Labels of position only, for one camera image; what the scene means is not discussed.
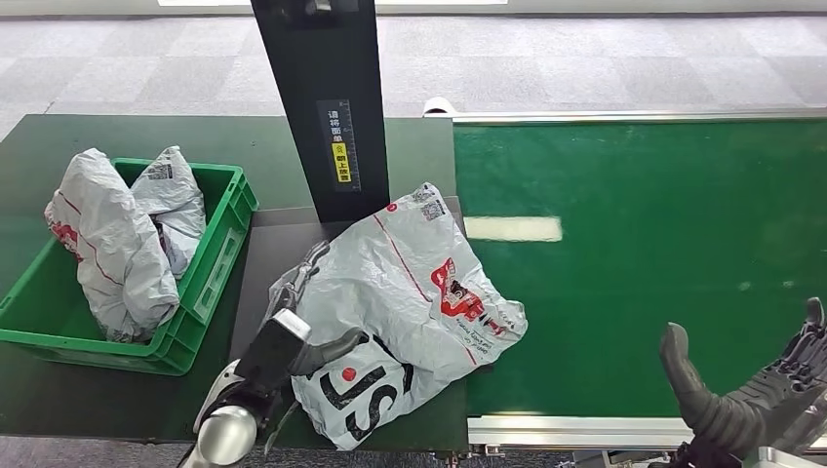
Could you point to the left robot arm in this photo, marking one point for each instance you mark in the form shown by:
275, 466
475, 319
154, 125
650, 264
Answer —
226, 429

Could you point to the green plastic crate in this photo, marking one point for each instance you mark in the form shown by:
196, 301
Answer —
220, 258

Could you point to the large crumpled white parcel bag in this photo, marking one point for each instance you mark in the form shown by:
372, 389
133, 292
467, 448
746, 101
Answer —
110, 245

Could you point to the black scanner machine column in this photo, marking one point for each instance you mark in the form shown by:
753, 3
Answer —
323, 58

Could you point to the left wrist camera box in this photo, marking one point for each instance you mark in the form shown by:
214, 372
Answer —
274, 352

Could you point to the wide aluminium conveyor rail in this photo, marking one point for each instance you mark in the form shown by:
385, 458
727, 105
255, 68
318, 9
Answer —
568, 431

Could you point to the small white parcel bag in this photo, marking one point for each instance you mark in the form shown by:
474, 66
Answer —
171, 187

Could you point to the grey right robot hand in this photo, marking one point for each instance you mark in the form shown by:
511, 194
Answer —
743, 413

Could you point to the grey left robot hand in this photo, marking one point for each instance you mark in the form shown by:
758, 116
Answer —
329, 349

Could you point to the black yellow instruction label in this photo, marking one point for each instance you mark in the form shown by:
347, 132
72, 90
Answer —
340, 145

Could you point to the white conveyor roller end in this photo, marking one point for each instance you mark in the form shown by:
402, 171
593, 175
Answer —
439, 105

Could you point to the white printed courier parcel bag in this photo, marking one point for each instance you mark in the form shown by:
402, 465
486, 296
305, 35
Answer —
387, 303

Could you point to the thin aluminium conveyor rail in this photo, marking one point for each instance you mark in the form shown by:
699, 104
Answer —
614, 116

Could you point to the green conveyor belt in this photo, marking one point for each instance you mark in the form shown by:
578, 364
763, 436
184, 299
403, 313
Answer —
646, 181

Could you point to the black scanner base platform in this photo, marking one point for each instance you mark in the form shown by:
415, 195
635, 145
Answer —
258, 258

